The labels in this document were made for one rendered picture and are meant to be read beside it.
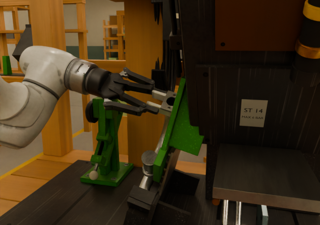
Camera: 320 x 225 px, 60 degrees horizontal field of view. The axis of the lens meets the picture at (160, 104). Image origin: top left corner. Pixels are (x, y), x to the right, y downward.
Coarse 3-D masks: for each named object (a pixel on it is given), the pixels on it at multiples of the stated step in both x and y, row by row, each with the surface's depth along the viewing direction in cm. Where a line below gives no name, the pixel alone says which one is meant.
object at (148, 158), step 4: (144, 152) 64; (148, 152) 64; (152, 152) 64; (144, 156) 63; (148, 156) 63; (152, 156) 64; (144, 160) 63; (148, 160) 63; (152, 160) 63; (144, 164) 63; (148, 164) 62; (152, 164) 63; (144, 168) 66; (148, 168) 65; (152, 168) 65; (144, 172) 68; (148, 172) 66; (152, 172) 67; (148, 176) 68; (152, 176) 68
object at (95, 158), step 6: (120, 114) 97; (120, 120) 97; (108, 132) 91; (96, 138) 90; (102, 138) 89; (108, 138) 89; (102, 144) 89; (108, 144) 91; (96, 150) 91; (108, 150) 90; (96, 156) 87; (102, 156) 87; (108, 156) 89; (96, 162) 86; (102, 162) 87; (108, 162) 89
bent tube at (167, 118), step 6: (168, 96) 69; (174, 96) 69; (162, 102) 68; (168, 102) 71; (162, 108) 67; (168, 120) 74; (162, 132) 77; (162, 138) 77; (156, 150) 76; (144, 180) 71; (150, 180) 71; (144, 186) 70; (150, 186) 70
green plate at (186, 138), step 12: (180, 84) 58; (180, 96) 58; (180, 108) 60; (180, 120) 61; (168, 132) 61; (180, 132) 61; (192, 132) 60; (168, 144) 62; (180, 144) 62; (192, 144) 61
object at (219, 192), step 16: (224, 144) 59; (224, 160) 51; (240, 160) 51; (256, 160) 51; (272, 160) 51; (288, 160) 51; (304, 160) 51; (224, 176) 45; (240, 176) 45; (256, 176) 45; (272, 176) 45; (288, 176) 45; (304, 176) 45; (224, 192) 41; (240, 192) 41; (256, 192) 40; (272, 192) 40; (288, 192) 40; (304, 192) 40; (288, 208) 39; (304, 208) 39
